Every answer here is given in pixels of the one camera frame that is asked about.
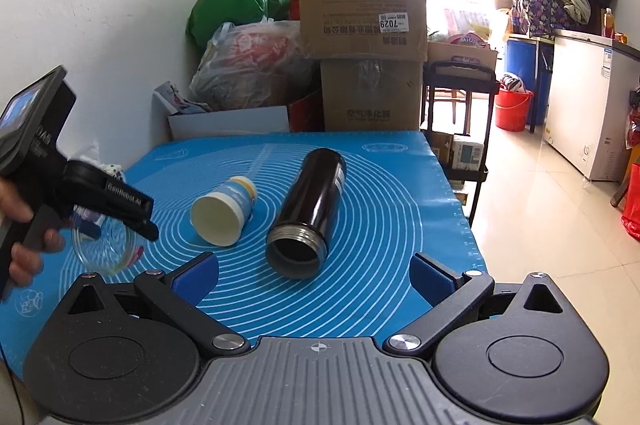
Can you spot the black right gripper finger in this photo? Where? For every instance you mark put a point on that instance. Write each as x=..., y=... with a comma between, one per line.
x=143, y=226

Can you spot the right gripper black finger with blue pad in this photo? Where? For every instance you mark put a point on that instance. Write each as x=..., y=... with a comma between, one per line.
x=174, y=298
x=455, y=299

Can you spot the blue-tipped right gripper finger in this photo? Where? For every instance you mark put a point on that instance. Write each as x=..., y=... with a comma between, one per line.
x=89, y=228

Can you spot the clear glass cup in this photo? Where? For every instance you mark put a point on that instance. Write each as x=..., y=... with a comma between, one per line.
x=118, y=248

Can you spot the blue white paper cup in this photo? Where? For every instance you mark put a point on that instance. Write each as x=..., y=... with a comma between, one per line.
x=219, y=216

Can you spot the person's left hand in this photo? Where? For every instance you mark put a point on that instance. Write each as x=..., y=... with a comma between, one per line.
x=26, y=261

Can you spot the white tissue pack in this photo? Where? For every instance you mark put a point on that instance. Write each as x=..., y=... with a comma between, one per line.
x=91, y=155

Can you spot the white red flat box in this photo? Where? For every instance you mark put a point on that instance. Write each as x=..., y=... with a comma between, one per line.
x=189, y=120

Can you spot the black thermos bottle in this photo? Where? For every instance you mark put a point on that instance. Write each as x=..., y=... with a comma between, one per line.
x=298, y=242

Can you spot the small white appliance box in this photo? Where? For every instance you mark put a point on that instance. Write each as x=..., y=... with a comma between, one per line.
x=466, y=153

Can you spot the blue silicone mat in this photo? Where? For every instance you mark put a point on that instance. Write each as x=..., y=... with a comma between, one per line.
x=396, y=203

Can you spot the clear bag red contents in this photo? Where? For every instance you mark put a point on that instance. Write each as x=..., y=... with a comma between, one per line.
x=253, y=65

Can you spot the red plastic bucket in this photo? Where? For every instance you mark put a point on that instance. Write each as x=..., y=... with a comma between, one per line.
x=511, y=109

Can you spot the lower cardboard box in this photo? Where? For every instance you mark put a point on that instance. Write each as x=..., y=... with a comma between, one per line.
x=365, y=95

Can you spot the blue plastic barrel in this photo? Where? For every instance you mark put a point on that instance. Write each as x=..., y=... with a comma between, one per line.
x=531, y=59

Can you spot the white chest freezer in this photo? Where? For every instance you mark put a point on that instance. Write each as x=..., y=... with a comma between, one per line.
x=588, y=105

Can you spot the purple patterned bag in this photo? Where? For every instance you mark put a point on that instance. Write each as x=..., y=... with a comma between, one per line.
x=539, y=18

